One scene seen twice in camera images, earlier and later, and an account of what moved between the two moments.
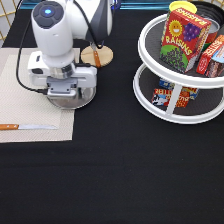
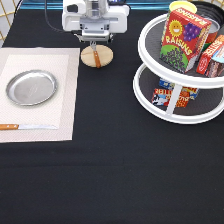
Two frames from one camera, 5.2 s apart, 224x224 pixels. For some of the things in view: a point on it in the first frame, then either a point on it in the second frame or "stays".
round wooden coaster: x=105 y=56 stays
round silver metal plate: x=84 y=95 -> x=31 y=87
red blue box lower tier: x=161 y=97 stays
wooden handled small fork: x=96 y=56 stays
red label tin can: x=214 y=28 stays
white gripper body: x=62 y=82 -> x=94 y=28
